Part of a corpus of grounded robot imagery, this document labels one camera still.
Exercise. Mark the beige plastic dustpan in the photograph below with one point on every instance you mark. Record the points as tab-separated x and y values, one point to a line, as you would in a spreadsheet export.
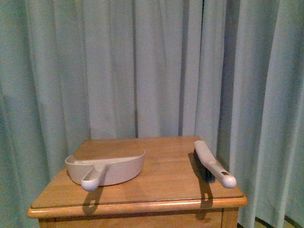
93	173

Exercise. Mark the wooden nightstand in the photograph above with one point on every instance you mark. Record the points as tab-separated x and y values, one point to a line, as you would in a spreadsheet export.
168	192

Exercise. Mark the beige hand brush black bristles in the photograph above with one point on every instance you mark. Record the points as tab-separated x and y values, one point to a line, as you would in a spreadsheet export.
211	169

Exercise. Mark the light green curtain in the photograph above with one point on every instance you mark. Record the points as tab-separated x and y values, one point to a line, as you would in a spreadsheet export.
228	71

